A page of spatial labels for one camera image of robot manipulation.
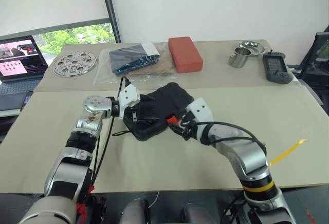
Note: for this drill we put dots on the black handheld device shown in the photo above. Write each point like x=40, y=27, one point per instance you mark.
x=277, y=70

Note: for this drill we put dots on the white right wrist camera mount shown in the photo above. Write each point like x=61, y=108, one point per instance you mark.
x=201, y=111

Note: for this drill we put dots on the stainless steel cup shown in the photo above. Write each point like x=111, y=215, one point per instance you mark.
x=239, y=60

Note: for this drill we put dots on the open laptop computer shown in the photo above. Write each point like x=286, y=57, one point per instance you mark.
x=15, y=64

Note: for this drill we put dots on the stainless steel bowl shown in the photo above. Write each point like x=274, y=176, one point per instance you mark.
x=255, y=48

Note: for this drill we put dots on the black bracket under table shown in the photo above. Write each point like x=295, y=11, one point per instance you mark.
x=100, y=208

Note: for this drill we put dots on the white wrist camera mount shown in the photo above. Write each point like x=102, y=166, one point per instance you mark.
x=129, y=95
x=201, y=111

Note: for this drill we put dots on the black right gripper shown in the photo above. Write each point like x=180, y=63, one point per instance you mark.
x=189, y=129

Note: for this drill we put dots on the dark blue folded cloth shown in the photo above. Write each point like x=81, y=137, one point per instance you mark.
x=128, y=59

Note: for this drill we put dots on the clear plastic bag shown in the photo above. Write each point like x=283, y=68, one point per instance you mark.
x=104, y=75

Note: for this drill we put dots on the red tie on arm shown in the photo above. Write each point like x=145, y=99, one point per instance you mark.
x=81, y=211

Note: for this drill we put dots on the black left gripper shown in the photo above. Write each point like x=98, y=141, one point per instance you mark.
x=132, y=113

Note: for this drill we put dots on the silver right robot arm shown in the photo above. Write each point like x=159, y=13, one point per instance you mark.
x=244, y=157

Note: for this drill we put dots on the black mesh chair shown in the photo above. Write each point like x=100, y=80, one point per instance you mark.
x=317, y=62

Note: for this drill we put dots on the yellow tape strip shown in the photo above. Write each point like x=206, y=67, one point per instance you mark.
x=288, y=152

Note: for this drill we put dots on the dark window frame post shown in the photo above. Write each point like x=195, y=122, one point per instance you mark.
x=110, y=8

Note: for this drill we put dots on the beige folded cloth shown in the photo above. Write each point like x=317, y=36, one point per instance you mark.
x=165, y=64

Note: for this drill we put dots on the red orange brick block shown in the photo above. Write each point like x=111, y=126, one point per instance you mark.
x=185, y=54

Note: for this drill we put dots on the black plastic tool case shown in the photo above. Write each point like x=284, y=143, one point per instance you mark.
x=169, y=98

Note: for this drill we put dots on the round perforated metal plate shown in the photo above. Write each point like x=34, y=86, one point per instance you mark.
x=78, y=67

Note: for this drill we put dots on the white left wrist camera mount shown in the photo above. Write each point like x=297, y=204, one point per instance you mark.
x=129, y=95

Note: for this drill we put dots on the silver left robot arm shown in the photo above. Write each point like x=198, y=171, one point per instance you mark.
x=72, y=167

